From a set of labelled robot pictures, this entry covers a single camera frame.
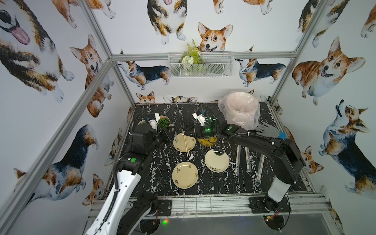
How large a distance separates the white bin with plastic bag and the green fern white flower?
0.95 ft

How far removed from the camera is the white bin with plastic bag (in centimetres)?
83

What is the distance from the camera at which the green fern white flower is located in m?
0.83
